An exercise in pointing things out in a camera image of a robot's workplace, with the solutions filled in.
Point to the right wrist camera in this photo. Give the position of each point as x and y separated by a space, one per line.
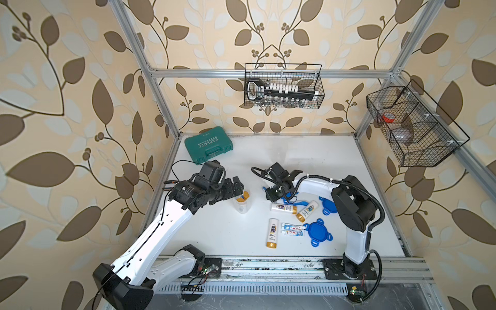
277 170

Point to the toothpaste tube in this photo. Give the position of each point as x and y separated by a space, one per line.
292 227
293 233

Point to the white bottle angled gold cap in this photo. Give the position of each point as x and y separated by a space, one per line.
304 214

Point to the white bottle purple label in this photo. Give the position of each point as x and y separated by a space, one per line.
285 208

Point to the blue toothbrush upper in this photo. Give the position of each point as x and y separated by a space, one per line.
296 202

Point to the red tape roll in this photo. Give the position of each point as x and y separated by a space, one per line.
388 117

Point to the orange black side cutters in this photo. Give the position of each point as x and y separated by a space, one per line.
169 185

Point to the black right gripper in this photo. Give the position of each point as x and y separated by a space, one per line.
269 196

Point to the black wire basket wall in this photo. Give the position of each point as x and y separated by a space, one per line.
425 132
306 76

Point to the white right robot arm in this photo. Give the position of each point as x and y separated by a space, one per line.
358 210

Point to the green plastic tool case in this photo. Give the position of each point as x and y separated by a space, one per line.
208 145

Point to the black socket wrench set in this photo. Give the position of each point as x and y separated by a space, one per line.
257 90

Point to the clear plastic container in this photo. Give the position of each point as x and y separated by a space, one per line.
243 202

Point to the aluminium frame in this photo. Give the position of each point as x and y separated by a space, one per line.
363 47

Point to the front white bottle gold cap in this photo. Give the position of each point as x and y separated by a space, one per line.
272 236

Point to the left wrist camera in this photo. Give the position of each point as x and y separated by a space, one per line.
212 174

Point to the blue lid front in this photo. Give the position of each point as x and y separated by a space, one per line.
317 232

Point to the blue lid right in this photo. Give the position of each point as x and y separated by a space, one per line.
328 206

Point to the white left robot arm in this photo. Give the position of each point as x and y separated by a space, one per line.
131 280

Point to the blue lid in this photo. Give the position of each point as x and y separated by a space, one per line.
317 232
328 206

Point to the black wire basket back wall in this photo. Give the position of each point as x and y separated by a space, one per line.
306 76

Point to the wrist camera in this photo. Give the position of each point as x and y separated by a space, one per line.
212 174
277 170

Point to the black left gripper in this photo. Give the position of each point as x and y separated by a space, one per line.
228 193

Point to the black wire basket right wall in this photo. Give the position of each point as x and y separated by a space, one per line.
425 132

